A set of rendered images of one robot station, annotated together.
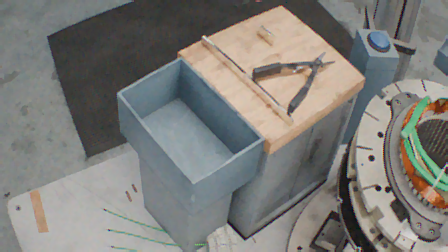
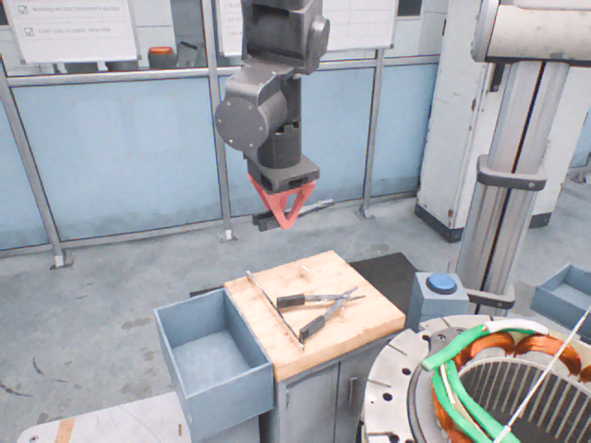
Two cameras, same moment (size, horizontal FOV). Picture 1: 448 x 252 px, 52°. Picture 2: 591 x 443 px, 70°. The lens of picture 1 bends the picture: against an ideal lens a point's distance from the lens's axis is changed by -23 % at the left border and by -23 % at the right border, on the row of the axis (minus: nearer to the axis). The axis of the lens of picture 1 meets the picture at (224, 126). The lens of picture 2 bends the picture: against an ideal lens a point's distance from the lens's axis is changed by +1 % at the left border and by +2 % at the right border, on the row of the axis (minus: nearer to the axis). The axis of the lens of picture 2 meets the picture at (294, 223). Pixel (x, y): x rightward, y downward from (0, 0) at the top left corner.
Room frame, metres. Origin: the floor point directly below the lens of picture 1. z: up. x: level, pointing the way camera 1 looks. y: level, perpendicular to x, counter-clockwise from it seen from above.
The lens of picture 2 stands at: (0.08, -0.18, 1.47)
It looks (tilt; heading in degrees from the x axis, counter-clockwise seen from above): 30 degrees down; 17
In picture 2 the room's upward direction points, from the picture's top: straight up
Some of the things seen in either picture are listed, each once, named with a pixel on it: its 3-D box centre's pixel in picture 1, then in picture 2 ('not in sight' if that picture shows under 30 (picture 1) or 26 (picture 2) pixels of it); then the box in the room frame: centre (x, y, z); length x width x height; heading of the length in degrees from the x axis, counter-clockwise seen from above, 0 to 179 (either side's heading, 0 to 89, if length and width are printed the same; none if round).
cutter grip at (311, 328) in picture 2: (298, 99); (311, 327); (0.47, -0.09, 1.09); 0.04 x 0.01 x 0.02; 150
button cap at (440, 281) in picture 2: (379, 40); (441, 281); (0.69, -0.25, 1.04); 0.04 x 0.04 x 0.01
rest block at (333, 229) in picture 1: (332, 234); not in sight; (0.42, -0.20, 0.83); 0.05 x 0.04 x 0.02; 154
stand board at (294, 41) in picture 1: (277, 68); (309, 304); (0.55, -0.06, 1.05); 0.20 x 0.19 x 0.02; 135
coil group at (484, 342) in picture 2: (428, 111); (489, 347); (0.46, -0.29, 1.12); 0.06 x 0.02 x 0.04; 126
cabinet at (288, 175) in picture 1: (265, 131); (307, 371); (0.55, -0.06, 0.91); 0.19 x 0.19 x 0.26; 45
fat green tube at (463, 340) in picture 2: (426, 110); (476, 341); (0.44, -0.27, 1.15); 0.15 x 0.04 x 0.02; 126
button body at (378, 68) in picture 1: (365, 88); (428, 341); (0.69, -0.25, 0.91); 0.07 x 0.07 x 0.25; 14
